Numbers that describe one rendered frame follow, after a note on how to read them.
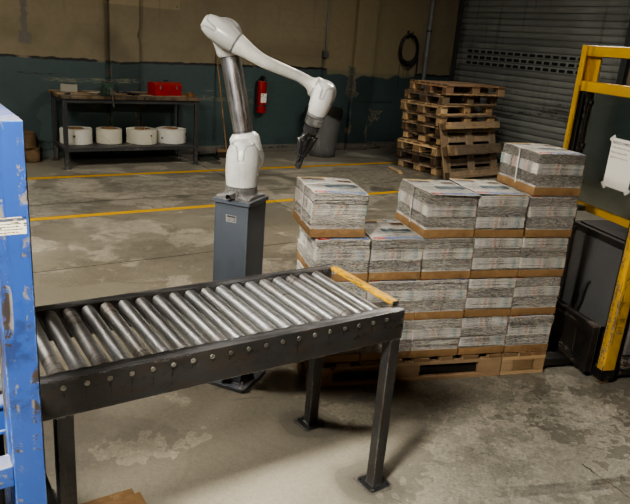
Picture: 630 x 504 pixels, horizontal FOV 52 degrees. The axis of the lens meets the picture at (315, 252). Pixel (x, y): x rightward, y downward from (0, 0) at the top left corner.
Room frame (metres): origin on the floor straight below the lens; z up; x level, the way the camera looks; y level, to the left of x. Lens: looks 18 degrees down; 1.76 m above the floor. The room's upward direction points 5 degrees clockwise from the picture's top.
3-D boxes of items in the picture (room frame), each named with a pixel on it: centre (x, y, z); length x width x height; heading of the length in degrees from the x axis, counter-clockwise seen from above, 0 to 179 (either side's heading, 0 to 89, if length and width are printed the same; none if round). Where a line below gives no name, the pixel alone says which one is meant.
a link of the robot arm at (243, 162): (3.12, 0.38, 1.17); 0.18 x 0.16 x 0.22; 179
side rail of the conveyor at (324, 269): (2.37, 0.49, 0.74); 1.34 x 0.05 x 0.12; 124
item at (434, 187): (3.41, -0.64, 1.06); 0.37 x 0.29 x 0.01; 18
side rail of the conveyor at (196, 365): (1.95, 0.20, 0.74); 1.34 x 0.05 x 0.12; 124
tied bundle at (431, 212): (3.42, -0.63, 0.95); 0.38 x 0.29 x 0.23; 18
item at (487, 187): (3.52, -0.91, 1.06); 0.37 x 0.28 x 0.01; 15
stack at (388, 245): (3.39, -0.51, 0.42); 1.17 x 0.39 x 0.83; 106
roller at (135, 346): (1.97, 0.62, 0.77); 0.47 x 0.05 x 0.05; 34
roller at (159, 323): (2.05, 0.51, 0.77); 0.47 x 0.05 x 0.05; 34
